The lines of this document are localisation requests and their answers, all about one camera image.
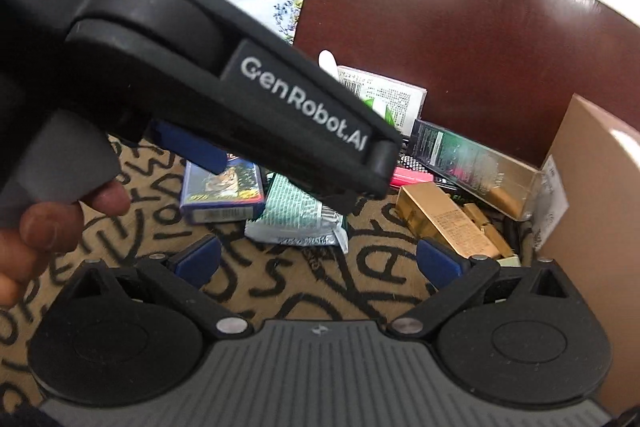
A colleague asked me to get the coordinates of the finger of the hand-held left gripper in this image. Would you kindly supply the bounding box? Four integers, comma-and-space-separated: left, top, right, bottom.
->
219, 38, 404, 215
151, 119, 229, 176

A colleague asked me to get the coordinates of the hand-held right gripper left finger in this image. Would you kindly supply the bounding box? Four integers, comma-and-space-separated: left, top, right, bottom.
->
60, 234, 256, 342

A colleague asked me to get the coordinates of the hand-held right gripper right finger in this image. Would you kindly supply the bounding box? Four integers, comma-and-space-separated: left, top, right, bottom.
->
389, 237, 585, 342

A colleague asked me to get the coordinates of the large gold box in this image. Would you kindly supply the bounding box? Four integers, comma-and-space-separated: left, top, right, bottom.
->
396, 182, 501, 260

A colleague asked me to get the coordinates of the cardboard box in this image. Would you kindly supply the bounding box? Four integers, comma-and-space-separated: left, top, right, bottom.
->
531, 94, 640, 415

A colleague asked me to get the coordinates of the person's left hand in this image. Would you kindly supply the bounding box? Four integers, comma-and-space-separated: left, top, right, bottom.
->
0, 181, 132, 308

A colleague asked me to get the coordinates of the white plastic stick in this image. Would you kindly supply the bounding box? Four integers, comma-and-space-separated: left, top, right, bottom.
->
319, 49, 341, 80

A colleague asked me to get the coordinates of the blue playing card box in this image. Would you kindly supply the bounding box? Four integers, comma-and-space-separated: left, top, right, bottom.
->
179, 152, 266, 226

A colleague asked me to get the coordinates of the small gold box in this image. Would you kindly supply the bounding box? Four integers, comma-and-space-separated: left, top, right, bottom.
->
462, 202, 516, 260

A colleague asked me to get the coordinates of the tan mat with black letters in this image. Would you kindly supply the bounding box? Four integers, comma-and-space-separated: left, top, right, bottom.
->
0, 132, 441, 410

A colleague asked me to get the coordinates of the pink highlighter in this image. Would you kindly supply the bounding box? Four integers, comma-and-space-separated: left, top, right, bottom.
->
389, 168, 435, 188

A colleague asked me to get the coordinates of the white green printed carton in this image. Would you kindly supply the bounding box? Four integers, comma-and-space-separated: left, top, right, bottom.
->
336, 64, 429, 134

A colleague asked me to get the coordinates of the green white packet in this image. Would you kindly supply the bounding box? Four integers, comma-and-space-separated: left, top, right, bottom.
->
244, 173, 349, 254

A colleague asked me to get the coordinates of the black mesh item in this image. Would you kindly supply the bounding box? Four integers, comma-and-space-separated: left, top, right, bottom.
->
397, 139, 451, 185

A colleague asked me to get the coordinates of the clear plastic packaged item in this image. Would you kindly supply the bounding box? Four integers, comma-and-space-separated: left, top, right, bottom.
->
411, 118, 546, 222

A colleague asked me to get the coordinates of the brown wooden chair back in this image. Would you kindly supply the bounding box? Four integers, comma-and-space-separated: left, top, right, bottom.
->
292, 0, 640, 168

